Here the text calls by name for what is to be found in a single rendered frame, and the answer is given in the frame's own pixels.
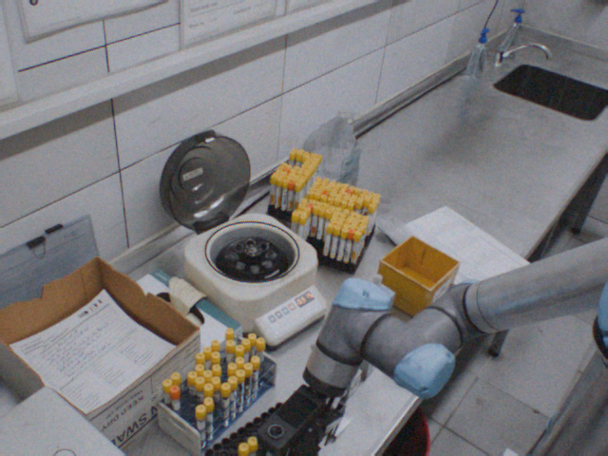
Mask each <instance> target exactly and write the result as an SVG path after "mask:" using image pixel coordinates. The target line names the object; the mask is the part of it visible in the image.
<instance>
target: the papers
mask: <svg viewBox="0 0 608 456"><path fill-rule="evenodd" d="M408 226H409V227H410V228H411V229H412V230H413V231H414V232H415V233H416V234H417V235H419V236H420V239H421V240H422V241H424V242H426V243H428V244H429V245H432V246H434V247H436V248H438V249H440V251H441V252H443V253H446V254H448V255H450V256H451V257H454V258H456V259H458V260H460V261H462V262H463V264H462V265H461V266H460V269H458V272H457V275H456V278H455V281H454V284H457V283H460V282H462V281H463V280H466V279H476V280H484V279H487V278H490V277H491V276H495V275H498V274H502V273H505V272H508V271H511V270H514V269H518V268H521V267H523V266H525V265H528V263H529V262H528V261H526V260H525V259H523V258H522V257H520V256H518V255H517V254H515V253H513V252H512V251H510V249H509V248H507V247H506V246H504V245H503V244H501V243H500V242H498V241H497V240H496V239H494V238H493V237H491V235H489V234H488V233H485V232H484V231H482V230H481V229H479V228H478V227H476V226H475V225H473V224H471V222H469V221H468V220H466V219H465V218H463V217H461V216H460V215H457V214H456V213H454V212H453V211H451V209H450V208H448V207H447V206H444V207H442V208H440V209H437V211H435V212H433V213H430V214H427V215H425V216H423V217H421V218H418V219H415V220H413V221H411V222H409V223H408ZM454 284H453V285H454Z"/></svg>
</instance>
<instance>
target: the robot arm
mask: <svg viewBox="0 0 608 456"><path fill-rule="evenodd" d="M389 304H390V297H389V295H388V294H387V293H385V291H384V290H382V288H381V287H378V286H376V285H374V284H372V283H370V282H368V281H365V280H362V279H357V278H349V279H347V280H345V281H344V282H343V284H342V286H341V288H339V291H338V293H337V295H336V297H335V299H334V300H333V301H332V306H331V308H330V311H329V313H327V316H326V319H325V321H324V323H323V325H322V329H321V331H320V333H319V336H318V337H317V339H316V343H315V344H312V345H311V349H312V351H311V353H310V356H309V359H308V361H307V363H306V365H307V366H306V368H305V370H304V372H303V379H304V380H305V382H306V383H307V385H308V386H306V385H302V386H300V387H299V388H298V389H297V390H296V391H295V392H294V393H293V394H292V395H291V396H290V397H289V399H287V400H286V401H285V402H284V403H283V404H282V405H281V406H280V407H279V408H278V409H277V410H276V411H274V412H273V414H272V415H271V416H270V417H269V418H268V420H267V421H266V422H265V423H264V424H263V425H262V426H261V427H259V428H258V430H257V433H256V442H257V443H258V445H259V446H261V447H263V456H286V455H288V453H289V450H290V447H292V448H294V450H295V453H292V454H291V455H289V456H319V451H320V450H321V449H322V448H321V447H320V446H319V445H320V444H321V442H322V440H323V438H324V436H326V435H327V434H329V432H330V431H331V432H330V434H329V436H327V438H326V440H325V444H324V447H325V446H326V445H329V444H330V443H331V441H332V440H333V437H334V434H335V433H336V431H337V429H338V426H339V424H340V422H342V420H343V417H344V415H343V414H342V413H339V411H338V410H336V406H337V404H338V402H339V399H340V397H342V396H344V395H345V394H346V392H347V390H348V388H349V387H350V386H351V385H352V381H354V379H355V377H356V374H357V373H358V371H359V368H360V366H361V364H362V361H363V359H364V360H365V361H368V362H369V363H370V364H372V365H373V366H374V367H376V368H377V369H378V370H379V371H381V372H383V373H384V374H385V375H386V376H387V377H389V378H390V379H392V380H394V381H395V383H396V384H397V386H399V387H400V388H402V389H406V390H409V391H410V392H412V393H413V394H415V395H416V396H418V397H420V398H424V399H428V398H431V397H433V396H434V395H437V394H438V393H439V392H440V391H441V390H442V388H443V385H444V384H445V383H446V382H447V380H449V379H450V377H451V375H452V373H453V370H454V367H455V357H454V355H453V353H455V352H456V351H457V350H459V349H460V348H461V347H462V346H464V345H465V343H466V342H467V341H468V340H469V339H471V338H473V337H476V336H481V335H485V334H489V333H493V332H497V331H501V330H507V329H511V328H515V327H520V326H524V325H528V324H532V323H537V322H542V321H545V319H550V318H555V317H559V316H563V315H568V314H575V313H580V312H585V311H589V310H593V309H597V308H598V315H597V317H595V319H594V321H593V325H592V338H593V342H594V345H595V347H596V350H595V353H594V354H593V356H592V358H591V359H590V361H589V363H588V364H587V367H586V368H585V370H584V371H583V372H582V373H581V375H580V377H579V379H578V381H577V383H576V385H575V386H574V387H573V389H572V390H571V392H570V394H568V396H567V398H566V399H565V401H564V403H563V404H562V406H561V408H560V411H558V412H557V413H554V414H553V416H552V417H551V418H550V419H548V420H547V422H546V426H545V430H544V432H543V433H542V435H540V437H539V438H538V441H537V442H536V443H535V444H534V445H533V446H532V447H531V448H530V449H529V451H528V452H527V453H526V454H525V455H524V456H608V237H607V238H604V239H601V240H598V241H594V242H591V243H588V244H586V245H583V246H580V247H577V248H574V249H571V250H568V252H565V253H561V254H558V255H555V256H551V257H548V258H544V259H541V260H538V261H535V262H532V263H528V265H525V266H523V267H521V268H518V269H514V270H511V271H508V272H505V273H502V274H498V275H494V276H491V277H490V278H487V279H484V280H476V279H466V280H463V281H462V282H460V283H457V284H454V285H453V286H451V287H450V288H449V289H448V291H447V292H446V293H444V294H443V295H441V296H440V297H439V298H437V299H436V300H435V301H434V302H431V304H430V305H429V306H427V307H426V308H425V309H423V310H422V311H421V312H419V313H418V314H416V315H415V316H414V317H413V318H412V319H411V320H410V321H409V322H407V323H404V322H403V321H401V320H400V319H398V318H396V317H395V316H393V314H391V313H389V312H387V309H388V308H389ZM335 414H336V415H337V417H335ZM335 426H336V427H335ZM334 427H335V429H334ZM333 430H334V431H333ZM331 435H332V436H331ZM301 452H302V453H301Z"/></svg>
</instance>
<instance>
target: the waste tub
mask: <svg viewBox="0 0 608 456"><path fill-rule="evenodd" d="M379 261H380V265H379V270H377V274H379V275H381V277H383V280H382V284H383V285H385V286H386V287H388V288H389V290H391V291H393V292H395V298H394V301H393V306H394V307H395V308H397V309H398V310H400V311H401V312H403V313H405V314H408V316H409V317H411V318H413V317H414V316H415V315H416V314H418V313H419V312H421V311H422V310H423V309H425V308H426V307H427V306H429V305H430V304H431V302H434V301H435V300H436V299H437V298H439V297H440V296H441V295H443V294H444V293H446V292H447V291H448V289H449V288H450V287H451V286H453V284H454V281H455V278H456V275H457V272H458V269H460V266H461V265H462V264H463V262H462V261H460V260H458V259H456V258H454V257H452V256H450V255H448V254H446V253H443V252H441V251H440V249H438V248H436V247H434V246H432V245H429V244H428V243H426V242H424V241H422V240H421V239H419V238H417V237H415V236H414V235H410V236H409V238H408V239H406V240H404V241H403V242H401V243H400V244H399V245H397V246H396V247H395V248H394V249H392V251H390V252H389V253H387V254H386V255H385V256H383V257H382V258H381V259H379Z"/></svg>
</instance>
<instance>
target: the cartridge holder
mask: <svg viewBox="0 0 608 456"><path fill-rule="evenodd" d="M336 410H338V411H339V413H342V414H343V415H344V417H343V420H342V422H340V424H339V426H338V429H337V431H336V433H335V434H334V437H333V438H334V440H335V441H336V440H337V438H338V437H339V436H340V435H342V434H343V432H344V431H345V430H346V429H347V428H348V425H349V424H350V423H351V422H352V419H353V417H351V416H350V415H349V414H348V413H346V405H345V404H343V403H342V402H338V404H337V406H336Z"/></svg>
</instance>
